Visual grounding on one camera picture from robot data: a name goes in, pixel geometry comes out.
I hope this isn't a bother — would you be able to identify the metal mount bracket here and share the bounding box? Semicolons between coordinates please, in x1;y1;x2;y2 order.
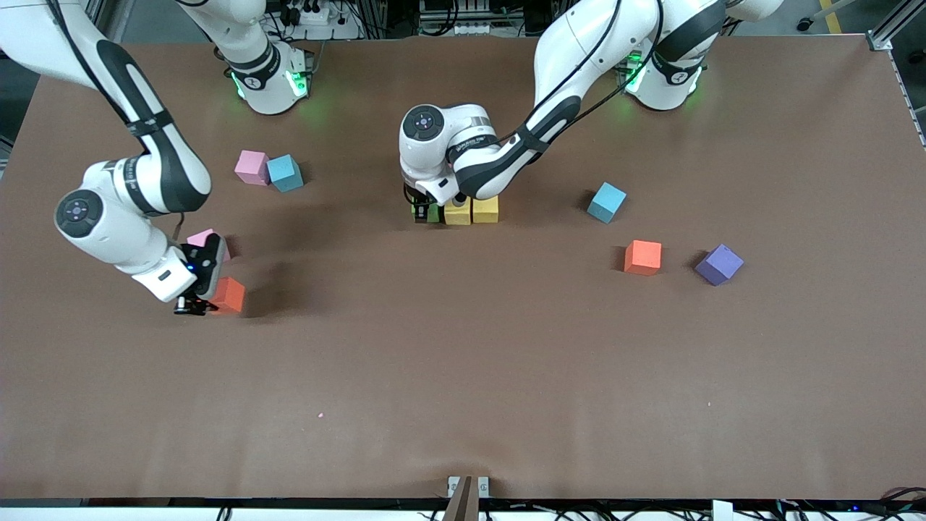
443;475;490;521

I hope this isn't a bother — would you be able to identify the aluminium frame profile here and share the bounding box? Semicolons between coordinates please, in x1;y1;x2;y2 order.
868;0;926;51

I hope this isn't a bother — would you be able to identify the orange foam cube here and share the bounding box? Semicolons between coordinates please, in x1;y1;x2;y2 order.
624;240;663;276
210;277;246;315

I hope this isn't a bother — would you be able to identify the purple foam cube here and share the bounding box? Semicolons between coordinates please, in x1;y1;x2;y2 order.
695;244;744;287

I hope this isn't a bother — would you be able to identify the brown paper table cover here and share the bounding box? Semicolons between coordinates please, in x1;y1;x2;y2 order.
0;35;926;501

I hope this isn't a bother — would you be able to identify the pink foam cube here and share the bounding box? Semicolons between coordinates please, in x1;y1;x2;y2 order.
234;150;271;186
187;229;232;263

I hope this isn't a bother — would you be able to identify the white power strip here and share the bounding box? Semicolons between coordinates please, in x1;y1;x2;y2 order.
279;0;362;41

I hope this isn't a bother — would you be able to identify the blue foam cube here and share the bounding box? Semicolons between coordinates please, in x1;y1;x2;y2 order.
266;154;305;193
586;182;627;224

